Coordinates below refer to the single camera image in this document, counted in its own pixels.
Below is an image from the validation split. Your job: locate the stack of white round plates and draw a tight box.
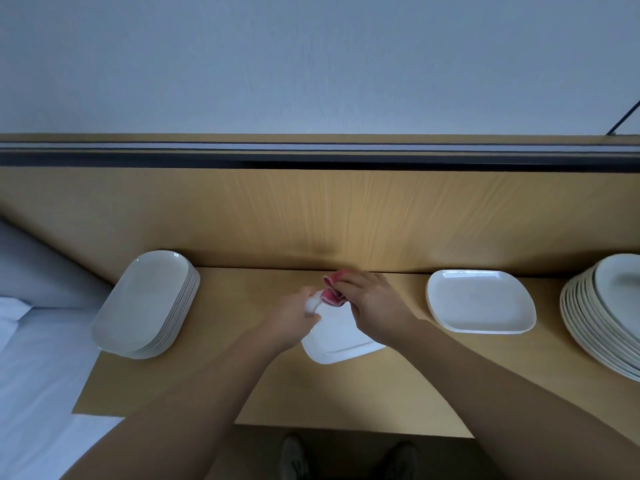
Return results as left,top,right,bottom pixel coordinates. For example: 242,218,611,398
560,253,640,383

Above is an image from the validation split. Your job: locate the pink cleaning cloth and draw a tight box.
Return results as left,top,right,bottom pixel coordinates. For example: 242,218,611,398
320,271,353,307

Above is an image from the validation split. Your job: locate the black wall rail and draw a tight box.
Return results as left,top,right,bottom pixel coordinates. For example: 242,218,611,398
0,143,640,174

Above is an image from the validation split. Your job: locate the grey upholstered headboard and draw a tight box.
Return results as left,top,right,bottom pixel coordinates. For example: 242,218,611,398
0,219,113,311

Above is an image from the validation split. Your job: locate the person's left hand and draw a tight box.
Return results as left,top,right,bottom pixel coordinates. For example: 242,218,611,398
258,285,323,354

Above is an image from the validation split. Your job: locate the person's right forearm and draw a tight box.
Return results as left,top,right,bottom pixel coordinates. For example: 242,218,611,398
400,319,640,480

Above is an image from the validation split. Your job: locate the stack of white rectangular plates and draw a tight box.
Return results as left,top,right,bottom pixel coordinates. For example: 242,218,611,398
426,269,538,336

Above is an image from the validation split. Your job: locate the white bed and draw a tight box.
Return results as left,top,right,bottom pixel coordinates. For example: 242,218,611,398
0,307,126,480

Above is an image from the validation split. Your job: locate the pile of white oblong plates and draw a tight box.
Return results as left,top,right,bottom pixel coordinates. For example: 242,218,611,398
91,249,201,360

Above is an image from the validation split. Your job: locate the person's left forearm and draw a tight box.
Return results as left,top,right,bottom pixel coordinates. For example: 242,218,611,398
60,333,283,480

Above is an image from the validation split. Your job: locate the person's right hand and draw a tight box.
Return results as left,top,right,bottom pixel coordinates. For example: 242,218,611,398
332,271,426,348

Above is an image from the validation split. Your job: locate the white glossy rectangular plate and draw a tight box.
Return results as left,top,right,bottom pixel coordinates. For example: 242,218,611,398
300,289,387,366

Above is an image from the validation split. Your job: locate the white pillow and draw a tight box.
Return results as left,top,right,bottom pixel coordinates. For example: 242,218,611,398
0,297,33,351

